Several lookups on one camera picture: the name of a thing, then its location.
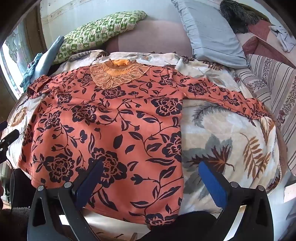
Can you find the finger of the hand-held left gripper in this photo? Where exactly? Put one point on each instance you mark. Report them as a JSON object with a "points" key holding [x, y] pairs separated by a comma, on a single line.
{"points": [[9, 138]]}

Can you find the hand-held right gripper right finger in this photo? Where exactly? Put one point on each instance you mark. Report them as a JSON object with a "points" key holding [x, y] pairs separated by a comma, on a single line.
{"points": [[213, 185]]}

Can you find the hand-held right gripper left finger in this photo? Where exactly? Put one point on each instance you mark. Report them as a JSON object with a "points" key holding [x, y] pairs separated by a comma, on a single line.
{"points": [[89, 184]]}

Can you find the orange floral blouse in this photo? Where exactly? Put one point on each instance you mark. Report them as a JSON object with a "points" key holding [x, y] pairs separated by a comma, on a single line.
{"points": [[104, 115]]}

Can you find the dark cloth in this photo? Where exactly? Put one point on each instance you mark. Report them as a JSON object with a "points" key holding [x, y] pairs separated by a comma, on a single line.
{"points": [[185, 223]]}

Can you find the cream leaf-print blanket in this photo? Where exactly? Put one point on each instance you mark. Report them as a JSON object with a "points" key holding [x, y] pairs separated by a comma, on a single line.
{"points": [[219, 129]]}

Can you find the teal patterned cloth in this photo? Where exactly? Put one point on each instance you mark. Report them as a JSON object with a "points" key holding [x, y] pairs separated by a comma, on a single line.
{"points": [[31, 69]]}

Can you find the patterned glass window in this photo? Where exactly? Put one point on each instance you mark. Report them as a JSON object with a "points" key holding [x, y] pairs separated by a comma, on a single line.
{"points": [[15, 48]]}

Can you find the light blue garment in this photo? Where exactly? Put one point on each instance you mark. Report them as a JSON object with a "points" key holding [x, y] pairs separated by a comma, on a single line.
{"points": [[52, 55]]}

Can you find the striped floral blanket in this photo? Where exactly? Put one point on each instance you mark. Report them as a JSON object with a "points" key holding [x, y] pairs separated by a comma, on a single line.
{"points": [[277, 76]]}

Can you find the green checkered pillow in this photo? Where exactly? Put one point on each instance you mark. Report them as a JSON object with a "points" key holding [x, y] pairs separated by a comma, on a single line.
{"points": [[97, 32]]}

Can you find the pink and maroon quilt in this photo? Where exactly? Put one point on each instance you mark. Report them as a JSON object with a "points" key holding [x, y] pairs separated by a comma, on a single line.
{"points": [[259, 44]]}

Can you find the blue-grey pillow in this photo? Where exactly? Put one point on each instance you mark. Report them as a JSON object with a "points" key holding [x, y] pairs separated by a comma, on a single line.
{"points": [[208, 34]]}

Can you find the mauve bed sheet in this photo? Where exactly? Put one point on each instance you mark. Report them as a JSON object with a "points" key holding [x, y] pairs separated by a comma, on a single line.
{"points": [[157, 34]]}

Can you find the small pale blue cloth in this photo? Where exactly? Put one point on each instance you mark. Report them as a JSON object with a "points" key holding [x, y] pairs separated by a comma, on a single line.
{"points": [[281, 37]]}

